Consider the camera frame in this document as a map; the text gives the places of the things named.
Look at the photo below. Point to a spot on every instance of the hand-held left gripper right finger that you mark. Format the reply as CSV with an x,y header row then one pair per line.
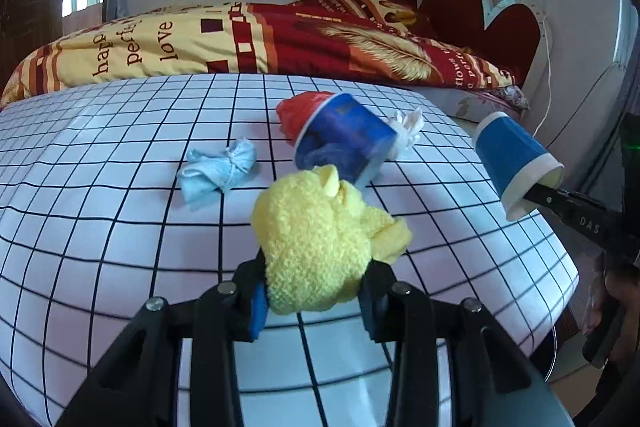
x,y
372,317

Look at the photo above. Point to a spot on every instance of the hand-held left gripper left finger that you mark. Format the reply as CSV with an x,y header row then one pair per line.
x,y
257,312

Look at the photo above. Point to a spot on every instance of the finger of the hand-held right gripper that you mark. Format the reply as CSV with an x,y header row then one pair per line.
x,y
552,202

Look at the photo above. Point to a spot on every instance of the blue paper cup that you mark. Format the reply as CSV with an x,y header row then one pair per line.
x,y
515,157
350,129

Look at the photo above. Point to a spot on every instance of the yellow fluffy cloth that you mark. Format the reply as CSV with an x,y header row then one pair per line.
x,y
310,237

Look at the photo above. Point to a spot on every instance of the light blue cloth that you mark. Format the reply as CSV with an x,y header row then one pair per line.
x,y
215,169

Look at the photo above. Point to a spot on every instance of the white tissue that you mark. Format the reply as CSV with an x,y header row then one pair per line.
x,y
407,127

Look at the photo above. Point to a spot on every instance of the person's right hand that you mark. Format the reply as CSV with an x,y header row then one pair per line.
x,y
612,289

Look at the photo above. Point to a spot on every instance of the floral pillow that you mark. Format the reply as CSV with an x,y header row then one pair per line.
x,y
511,97

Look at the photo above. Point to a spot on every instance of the white checkered tablecloth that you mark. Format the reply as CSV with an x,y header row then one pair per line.
x,y
150,257

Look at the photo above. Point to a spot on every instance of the purple floral mattress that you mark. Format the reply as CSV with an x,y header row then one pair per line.
x,y
465,108

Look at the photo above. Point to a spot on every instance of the red and white headboard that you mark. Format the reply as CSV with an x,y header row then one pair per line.
x,y
480,12

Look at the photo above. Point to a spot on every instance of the red and yellow printed blanket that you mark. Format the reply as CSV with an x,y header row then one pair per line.
x,y
250,37

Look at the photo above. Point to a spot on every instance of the brown wooden door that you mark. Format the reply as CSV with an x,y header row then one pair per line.
x,y
30,7

